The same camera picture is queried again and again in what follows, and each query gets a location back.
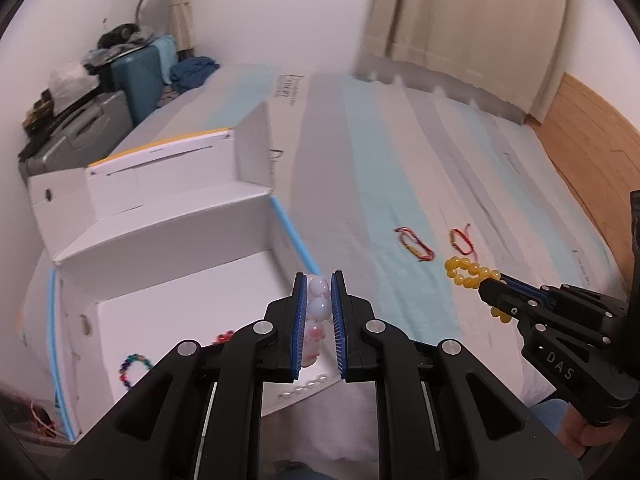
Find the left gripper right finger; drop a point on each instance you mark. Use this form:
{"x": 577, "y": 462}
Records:
{"x": 371, "y": 350}

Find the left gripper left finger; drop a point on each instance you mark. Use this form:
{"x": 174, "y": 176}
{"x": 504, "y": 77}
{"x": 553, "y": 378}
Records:
{"x": 268, "y": 350}

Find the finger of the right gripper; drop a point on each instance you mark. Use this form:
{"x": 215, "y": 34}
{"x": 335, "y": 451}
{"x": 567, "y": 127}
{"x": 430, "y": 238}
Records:
{"x": 526, "y": 312}
{"x": 521, "y": 287}

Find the person's right hand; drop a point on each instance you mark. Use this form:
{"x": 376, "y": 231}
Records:
{"x": 577, "y": 435}

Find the striped bed sheet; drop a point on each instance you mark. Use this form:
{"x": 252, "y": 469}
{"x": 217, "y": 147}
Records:
{"x": 357, "y": 159}

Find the white cardboard box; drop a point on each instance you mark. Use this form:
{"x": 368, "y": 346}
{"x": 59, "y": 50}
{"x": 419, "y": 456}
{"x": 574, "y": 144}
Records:
{"x": 180, "y": 239}

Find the wooden headboard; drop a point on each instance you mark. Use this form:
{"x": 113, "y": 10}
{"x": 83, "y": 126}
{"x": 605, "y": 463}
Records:
{"x": 596, "y": 151}

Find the grey suitcase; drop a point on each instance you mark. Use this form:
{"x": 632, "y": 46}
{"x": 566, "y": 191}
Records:
{"x": 83, "y": 134}

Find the blue cloth pile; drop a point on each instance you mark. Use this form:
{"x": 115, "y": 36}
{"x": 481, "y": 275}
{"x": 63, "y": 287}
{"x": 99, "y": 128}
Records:
{"x": 191, "y": 73}

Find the teal suitcase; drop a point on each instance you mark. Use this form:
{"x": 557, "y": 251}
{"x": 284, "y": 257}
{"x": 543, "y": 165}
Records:
{"x": 143, "y": 73}

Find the white plastic bag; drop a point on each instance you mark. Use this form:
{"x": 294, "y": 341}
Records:
{"x": 68, "y": 84}

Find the dark clothes pile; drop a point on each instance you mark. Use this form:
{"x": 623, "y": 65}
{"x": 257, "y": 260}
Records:
{"x": 117, "y": 42}

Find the narrow beige curtain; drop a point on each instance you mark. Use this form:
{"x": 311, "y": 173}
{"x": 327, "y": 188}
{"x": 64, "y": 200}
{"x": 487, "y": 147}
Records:
{"x": 181, "y": 24}

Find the red cord bracelet gold tube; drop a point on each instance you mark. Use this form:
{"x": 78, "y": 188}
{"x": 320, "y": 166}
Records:
{"x": 408, "y": 238}

